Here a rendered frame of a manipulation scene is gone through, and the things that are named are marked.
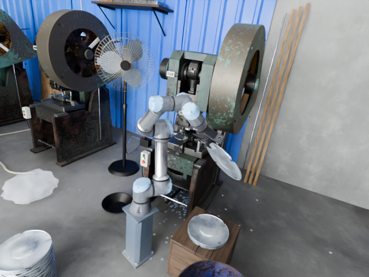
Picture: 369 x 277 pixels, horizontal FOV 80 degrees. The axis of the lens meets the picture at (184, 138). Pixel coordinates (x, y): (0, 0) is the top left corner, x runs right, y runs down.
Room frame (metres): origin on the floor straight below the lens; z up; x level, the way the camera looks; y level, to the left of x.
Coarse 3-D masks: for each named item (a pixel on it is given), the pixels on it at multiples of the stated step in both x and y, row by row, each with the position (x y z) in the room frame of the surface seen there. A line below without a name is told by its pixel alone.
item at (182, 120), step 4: (184, 92) 1.91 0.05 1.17; (188, 92) 1.92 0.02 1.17; (192, 92) 1.91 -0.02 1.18; (192, 96) 1.86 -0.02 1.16; (192, 100) 1.86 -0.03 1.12; (180, 112) 1.88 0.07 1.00; (180, 116) 1.86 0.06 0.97; (180, 120) 1.85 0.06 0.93; (184, 120) 1.84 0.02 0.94; (184, 124) 1.84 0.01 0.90; (188, 124) 1.83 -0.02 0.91
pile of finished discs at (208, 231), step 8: (200, 216) 1.31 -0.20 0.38; (208, 216) 1.32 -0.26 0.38; (192, 224) 1.21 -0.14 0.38; (200, 224) 1.22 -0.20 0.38; (208, 224) 1.23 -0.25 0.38; (216, 224) 1.25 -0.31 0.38; (224, 224) 1.26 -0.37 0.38; (192, 232) 1.14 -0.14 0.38; (200, 232) 1.15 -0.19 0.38; (208, 232) 1.15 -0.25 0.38; (216, 232) 1.16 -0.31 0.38; (224, 232) 1.18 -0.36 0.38; (192, 240) 1.09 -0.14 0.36; (200, 240) 1.08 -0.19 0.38; (208, 240) 1.09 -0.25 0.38; (216, 240) 1.10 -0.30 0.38; (224, 240) 1.11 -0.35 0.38; (208, 248) 1.05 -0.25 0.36; (216, 248) 1.05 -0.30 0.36
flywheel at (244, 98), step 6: (258, 54) 2.01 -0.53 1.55; (252, 60) 2.01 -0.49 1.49; (252, 66) 2.03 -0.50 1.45; (252, 72) 2.05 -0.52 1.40; (246, 78) 1.72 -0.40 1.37; (252, 78) 1.70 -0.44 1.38; (246, 84) 1.70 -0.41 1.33; (252, 84) 1.68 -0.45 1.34; (258, 84) 1.72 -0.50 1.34; (246, 90) 1.71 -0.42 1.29; (252, 90) 1.69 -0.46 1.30; (246, 96) 2.02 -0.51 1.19; (246, 102) 1.99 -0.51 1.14; (240, 108) 1.93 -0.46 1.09
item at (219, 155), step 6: (210, 150) 1.25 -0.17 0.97; (216, 150) 1.16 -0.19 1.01; (222, 150) 1.09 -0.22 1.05; (216, 156) 1.23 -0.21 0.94; (222, 156) 1.13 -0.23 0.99; (228, 156) 1.07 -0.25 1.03; (222, 162) 1.20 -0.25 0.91; (228, 162) 1.11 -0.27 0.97; (234, 162) 1.06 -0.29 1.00; (222, 168) 1.24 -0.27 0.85; (228, 168) 1.17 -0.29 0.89; (234, 168) 1.08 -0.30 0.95; (228, 174) 1.21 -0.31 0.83; (234, 174) 1.13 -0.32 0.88; (240, 174) 1.06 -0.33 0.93
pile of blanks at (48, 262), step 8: (48, 256) 0.91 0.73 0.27; (40, 264) 0.85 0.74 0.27; (48, 264) 0.90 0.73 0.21; (0, 272) 0.77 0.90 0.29; (8, 272) 0.77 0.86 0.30; (16, 272) 0.78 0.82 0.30; (24, 272) 0.80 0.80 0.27; (32, 272) 0.82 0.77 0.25; (40, 272) 0.85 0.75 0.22; (48, 272) 0.90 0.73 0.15; (56, 272) 0.97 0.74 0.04
